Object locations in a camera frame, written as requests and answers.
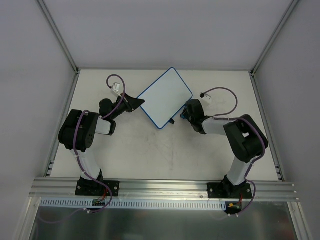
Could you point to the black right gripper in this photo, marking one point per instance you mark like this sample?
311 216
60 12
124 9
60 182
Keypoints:
189 110

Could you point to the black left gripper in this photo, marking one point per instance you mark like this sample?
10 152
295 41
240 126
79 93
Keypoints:
128 103

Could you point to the blue-framed small whiteboard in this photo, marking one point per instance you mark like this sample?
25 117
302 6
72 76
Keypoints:
165 97

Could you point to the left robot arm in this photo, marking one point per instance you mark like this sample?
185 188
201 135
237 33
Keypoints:
78 132

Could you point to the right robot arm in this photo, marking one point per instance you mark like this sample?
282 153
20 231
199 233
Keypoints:
245 138

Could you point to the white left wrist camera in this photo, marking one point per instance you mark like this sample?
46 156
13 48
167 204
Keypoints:
115 89

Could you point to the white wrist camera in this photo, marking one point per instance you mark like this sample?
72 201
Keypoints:
206 98
115 89

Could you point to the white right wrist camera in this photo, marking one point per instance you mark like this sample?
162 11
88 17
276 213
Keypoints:
206 98

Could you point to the white slotted cable duct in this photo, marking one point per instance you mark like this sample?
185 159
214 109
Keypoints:
141 204

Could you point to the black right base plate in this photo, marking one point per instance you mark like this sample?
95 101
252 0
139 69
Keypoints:
218 190

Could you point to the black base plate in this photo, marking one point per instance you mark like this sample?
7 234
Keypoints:
89 188
218 190

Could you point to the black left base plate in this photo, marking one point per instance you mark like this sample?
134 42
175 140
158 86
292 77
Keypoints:
89 188

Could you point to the aluminium front rail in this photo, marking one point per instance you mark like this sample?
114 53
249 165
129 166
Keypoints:
186 190

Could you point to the left aluminium frame post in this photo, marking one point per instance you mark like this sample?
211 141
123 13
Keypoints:
57 34

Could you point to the aluminium frame post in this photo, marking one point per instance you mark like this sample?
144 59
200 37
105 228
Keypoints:
275 34
57 34

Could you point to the right aluminium frame post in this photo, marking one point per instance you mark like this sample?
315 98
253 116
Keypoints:
275 34

